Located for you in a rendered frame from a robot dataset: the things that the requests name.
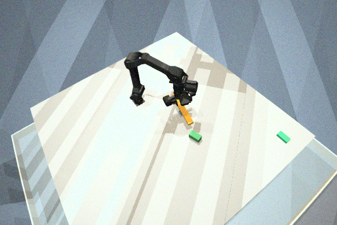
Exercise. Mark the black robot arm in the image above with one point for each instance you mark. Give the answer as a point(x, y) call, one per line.
point(175, 74)

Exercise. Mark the yellow long bar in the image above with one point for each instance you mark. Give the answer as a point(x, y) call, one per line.
point(185, 113)

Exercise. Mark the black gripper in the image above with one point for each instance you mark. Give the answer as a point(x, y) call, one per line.
point(173, 99)

